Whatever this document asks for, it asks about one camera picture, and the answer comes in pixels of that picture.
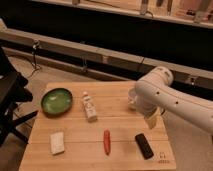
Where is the red pepper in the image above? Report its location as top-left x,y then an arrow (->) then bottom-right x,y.
103,130 -> 111,155

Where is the white sponge block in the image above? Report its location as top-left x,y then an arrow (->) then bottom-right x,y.
50,132 -> 65,155

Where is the black cable on floor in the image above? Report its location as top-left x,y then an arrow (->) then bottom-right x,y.
27,40 -> 42,79

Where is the white paper cup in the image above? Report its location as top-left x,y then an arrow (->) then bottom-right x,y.
128,88 -> 136,110

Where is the white squeeze bottle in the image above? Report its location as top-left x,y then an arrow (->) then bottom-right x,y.
82,92 -> 97,122

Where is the black chair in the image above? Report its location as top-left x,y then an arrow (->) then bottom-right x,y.
0,46 -> 37,147

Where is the green bowl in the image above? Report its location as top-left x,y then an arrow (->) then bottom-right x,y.
41,88 -> 73,116

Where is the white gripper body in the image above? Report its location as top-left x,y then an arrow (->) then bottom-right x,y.
144,108 -> 160,129

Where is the black remote control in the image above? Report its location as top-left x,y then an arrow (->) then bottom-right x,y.
135,134 -> 154,159

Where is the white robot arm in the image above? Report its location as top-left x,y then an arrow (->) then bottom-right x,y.
134,66 -> 213,135

